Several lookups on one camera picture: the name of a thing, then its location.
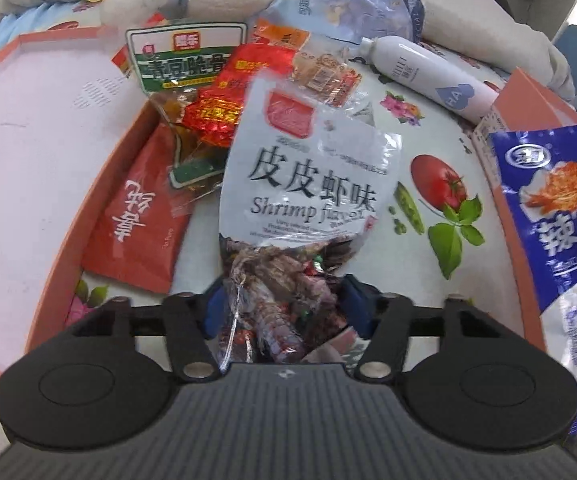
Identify blue snack packet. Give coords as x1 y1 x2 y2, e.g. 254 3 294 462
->
489 121 577 436

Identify light blue plastic bag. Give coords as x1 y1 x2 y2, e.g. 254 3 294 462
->
263 0 427 56

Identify white shrimp snack packet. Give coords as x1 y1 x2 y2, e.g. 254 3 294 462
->
216 77 404 367

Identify white spray bottle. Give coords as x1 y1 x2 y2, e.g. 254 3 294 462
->
359 36 500 123

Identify grey blanket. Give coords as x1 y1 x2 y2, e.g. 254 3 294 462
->
0 0 577 103

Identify red foil snack packet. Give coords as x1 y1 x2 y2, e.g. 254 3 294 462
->
181 42 299 148

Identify floral printed cloth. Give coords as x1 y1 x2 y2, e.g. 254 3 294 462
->
53 0 519 376

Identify orange snack packet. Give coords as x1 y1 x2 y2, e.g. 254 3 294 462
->
251 17 314 48

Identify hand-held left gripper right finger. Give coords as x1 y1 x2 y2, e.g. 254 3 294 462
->
341 274 507 384

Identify pink box lid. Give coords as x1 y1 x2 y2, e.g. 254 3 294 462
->
0 27 194 381

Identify blue chair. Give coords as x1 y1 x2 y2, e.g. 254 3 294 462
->
555 24 577 77

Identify green label snack packet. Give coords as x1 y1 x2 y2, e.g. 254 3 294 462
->
125 22 248 196

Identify pink cardboard box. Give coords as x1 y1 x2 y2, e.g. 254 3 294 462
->
471 67 577 311

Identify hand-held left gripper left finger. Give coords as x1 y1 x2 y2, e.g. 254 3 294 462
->
76 279 229 384

